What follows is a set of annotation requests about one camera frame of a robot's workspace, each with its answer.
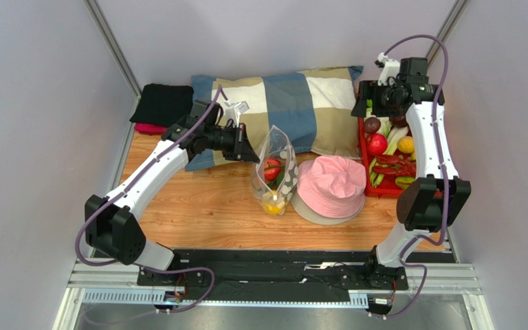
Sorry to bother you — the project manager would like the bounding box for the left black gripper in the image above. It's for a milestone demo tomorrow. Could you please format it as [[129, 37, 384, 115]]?
[[204, 123, 260, 164]]

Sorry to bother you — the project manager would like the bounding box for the red apple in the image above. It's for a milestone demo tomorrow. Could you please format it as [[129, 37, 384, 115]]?
[[366, 133, 388, 156], [263, 157, 284, 183]]

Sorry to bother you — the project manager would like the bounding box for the purple onion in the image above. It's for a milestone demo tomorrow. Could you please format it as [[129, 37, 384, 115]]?
[[363, 117, 382, 135]]

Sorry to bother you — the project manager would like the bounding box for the clear dotted zip bag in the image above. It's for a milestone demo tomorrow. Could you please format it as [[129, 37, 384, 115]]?
[[251, 126, 298, 216]]

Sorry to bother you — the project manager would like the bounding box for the dark purple fruit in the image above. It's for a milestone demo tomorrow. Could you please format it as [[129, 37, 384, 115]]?
[[389, 115, 408, 128]]

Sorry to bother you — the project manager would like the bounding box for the yellow apple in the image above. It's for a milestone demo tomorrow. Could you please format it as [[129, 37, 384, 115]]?
[[261, 190, 287, 216]]

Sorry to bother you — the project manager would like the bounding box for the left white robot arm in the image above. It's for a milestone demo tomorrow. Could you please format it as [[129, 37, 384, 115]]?
[[78, 100, 260, 272]]

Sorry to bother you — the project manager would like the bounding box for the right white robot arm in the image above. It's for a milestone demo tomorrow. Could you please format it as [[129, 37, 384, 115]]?
[[351, 54, 471, 281]]

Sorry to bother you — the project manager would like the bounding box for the checkered blue beige pillow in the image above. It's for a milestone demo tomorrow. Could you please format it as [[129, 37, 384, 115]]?
[[191, 65, 364, 159]]

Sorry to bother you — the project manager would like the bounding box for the white radish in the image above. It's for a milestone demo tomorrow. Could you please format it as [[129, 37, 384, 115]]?
[[370, 126, 409, 170]]

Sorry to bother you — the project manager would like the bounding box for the orange small fruit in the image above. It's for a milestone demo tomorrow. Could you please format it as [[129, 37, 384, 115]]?
[[397, 136, 415, 154]]

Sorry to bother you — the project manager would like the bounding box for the red toy lobster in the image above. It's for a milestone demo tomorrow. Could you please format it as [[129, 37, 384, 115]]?
[[371, 155, 417, 177]]

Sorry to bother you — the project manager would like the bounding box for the black folded cloth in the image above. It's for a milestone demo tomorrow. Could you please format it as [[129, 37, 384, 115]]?
[[130, 83, 194, 127]]

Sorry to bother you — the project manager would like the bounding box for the pink folded cloth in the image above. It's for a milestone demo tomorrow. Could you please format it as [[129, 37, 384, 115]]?
[[134, 123, 168, 135]]

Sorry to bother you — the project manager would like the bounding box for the pink bucket hat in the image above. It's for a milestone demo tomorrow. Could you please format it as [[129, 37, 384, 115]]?
[[290, 155, 366, 226]]

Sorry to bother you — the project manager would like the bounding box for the green lime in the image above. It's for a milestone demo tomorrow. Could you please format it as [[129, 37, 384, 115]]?
[[395, 176, 415, 190]]

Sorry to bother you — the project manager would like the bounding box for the red plastic tray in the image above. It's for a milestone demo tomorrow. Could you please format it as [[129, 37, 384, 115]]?
[[355, 89, 448, 199]]

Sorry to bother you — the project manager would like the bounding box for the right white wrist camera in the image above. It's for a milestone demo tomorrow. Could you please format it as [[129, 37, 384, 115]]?
[[375, 52, 400, 86]]

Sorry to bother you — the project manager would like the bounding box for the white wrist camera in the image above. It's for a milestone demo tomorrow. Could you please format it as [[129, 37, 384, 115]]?
[[375, 52, 400, 86], [223, 100, 250, 127]]

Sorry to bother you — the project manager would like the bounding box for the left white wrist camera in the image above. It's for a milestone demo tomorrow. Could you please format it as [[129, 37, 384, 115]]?
[[223, 100, 250, 127]]

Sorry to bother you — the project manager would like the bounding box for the right aluminium frame post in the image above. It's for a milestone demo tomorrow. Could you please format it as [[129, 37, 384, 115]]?
[[426, 0, 471, 61]]

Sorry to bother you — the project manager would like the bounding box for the aluminium frame post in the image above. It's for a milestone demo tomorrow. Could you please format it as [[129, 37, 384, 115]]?
[[83, 0, 143, 99], [426, 0, 471, 61]]

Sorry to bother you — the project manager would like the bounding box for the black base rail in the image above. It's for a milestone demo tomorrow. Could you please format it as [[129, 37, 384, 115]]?
[[94, 247, 457, 304]]

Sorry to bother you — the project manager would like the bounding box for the left aluminium frame post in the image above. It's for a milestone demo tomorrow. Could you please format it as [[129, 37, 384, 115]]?
[[83, 0, 143, 99]]

